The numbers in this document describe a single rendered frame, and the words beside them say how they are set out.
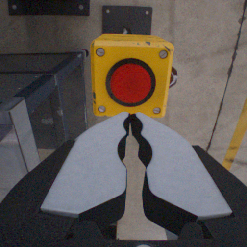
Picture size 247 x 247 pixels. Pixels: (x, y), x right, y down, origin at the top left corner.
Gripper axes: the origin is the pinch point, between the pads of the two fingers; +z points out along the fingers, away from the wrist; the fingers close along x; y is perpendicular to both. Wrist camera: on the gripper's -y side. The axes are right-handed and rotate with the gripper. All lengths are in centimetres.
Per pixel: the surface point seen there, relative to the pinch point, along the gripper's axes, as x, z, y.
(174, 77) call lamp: 4.9, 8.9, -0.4
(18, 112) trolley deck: -18.6, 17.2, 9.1
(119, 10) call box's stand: -4, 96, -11
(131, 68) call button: 0.1, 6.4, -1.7
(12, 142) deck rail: -19.6, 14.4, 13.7
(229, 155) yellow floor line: 84, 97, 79
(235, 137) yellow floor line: 84, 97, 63
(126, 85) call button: -0.3, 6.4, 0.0
